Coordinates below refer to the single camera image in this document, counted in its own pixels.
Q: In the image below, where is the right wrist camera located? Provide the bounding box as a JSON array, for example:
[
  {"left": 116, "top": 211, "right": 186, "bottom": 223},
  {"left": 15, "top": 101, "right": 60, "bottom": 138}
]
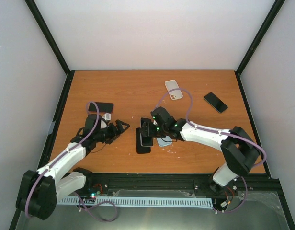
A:
[{"left": 151, "top": 106, "right": 176, "bottom": 129}]

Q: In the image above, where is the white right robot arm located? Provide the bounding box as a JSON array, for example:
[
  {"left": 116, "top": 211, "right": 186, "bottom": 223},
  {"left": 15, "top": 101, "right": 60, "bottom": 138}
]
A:
[{"left": 139, "top": 118, "right": 266, "bottom": 187}]

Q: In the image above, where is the teal phone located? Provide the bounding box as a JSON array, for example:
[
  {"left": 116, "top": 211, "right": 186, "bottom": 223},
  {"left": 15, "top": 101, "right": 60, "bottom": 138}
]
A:
[{"left": 204, "top": 92, "right": 228, "bottom": 113}]

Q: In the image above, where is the black frame post right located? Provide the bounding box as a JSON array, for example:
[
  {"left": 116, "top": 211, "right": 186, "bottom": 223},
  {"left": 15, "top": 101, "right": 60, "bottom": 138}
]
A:
[{"left": 235, "top": 0, "right": 286, "bottom": 75}]

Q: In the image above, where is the black frame post left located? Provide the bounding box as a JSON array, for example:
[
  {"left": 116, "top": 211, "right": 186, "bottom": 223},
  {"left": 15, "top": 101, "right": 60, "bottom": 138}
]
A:
[{"left": 24, "top": 0, "right": 72, "bottom": 75}]

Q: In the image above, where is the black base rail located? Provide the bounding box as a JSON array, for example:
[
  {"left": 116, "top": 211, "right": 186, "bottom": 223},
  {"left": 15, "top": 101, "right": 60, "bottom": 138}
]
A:
[{"left": 25, "top": 172, "right": 281, "bottom": 199}]

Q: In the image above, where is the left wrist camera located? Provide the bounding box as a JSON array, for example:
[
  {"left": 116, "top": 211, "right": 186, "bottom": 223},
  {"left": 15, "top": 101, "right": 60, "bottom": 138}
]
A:
[{"left": 102, "top": 113, "right": 112, "bottom": 121}]

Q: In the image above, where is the black frame post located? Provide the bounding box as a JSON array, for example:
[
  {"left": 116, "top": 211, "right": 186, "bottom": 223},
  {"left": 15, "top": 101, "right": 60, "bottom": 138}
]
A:
[
  {"left": 235, "top": 0, "right": 286, "bottom": 75},
  {"left": 24, "top": 0, "right": 72, "bottom": 75}
]

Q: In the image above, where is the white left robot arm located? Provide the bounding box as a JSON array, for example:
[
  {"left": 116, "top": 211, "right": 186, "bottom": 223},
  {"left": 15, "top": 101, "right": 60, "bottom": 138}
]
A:
[{"left": 15, "top": 114, "right": 130, "bottom": 220}]

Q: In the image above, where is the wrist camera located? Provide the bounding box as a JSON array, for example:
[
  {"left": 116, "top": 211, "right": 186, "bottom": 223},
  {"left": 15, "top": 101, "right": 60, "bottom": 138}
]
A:
[
  {"left": 151, "top": 106, "right": 176, "bottom": 129},
  {"left": 102, "top": 113, "right": 112, "bottom": 121}
]

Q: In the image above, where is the black phone case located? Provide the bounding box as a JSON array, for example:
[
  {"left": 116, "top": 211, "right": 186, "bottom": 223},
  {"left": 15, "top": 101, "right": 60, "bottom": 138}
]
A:
[{"left": 136, "top": 128, "right": 151, "bottom": 154}]

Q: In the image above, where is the cream phone case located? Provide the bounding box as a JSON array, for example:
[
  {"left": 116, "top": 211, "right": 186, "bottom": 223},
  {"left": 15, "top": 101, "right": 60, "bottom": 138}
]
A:
[{"left": 164, "top": 80, "right": 183, "bottom": 101}]

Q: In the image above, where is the light blue cable duct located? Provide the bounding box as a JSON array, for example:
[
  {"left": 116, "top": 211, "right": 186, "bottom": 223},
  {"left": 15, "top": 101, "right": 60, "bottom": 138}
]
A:
[{"left": 57, "top": 195, "right": 213, "bottom": 207}]

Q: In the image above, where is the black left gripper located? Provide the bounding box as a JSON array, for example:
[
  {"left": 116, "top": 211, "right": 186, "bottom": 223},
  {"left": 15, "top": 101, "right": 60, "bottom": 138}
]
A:
[{"left": 94, "top": 119, "right": 130, "bottom": 144}]

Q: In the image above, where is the silver phone black screen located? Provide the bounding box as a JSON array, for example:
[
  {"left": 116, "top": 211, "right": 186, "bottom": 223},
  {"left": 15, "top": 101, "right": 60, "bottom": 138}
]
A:
[{"left": 140, "top": 117, "right": 153, "bottom": 147}]

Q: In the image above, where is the light blue phone case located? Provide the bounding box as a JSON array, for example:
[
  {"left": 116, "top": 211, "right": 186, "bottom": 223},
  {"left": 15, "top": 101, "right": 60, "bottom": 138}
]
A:
[{"left": 157, "top": 136, "right": 173, "bottom": 147}]

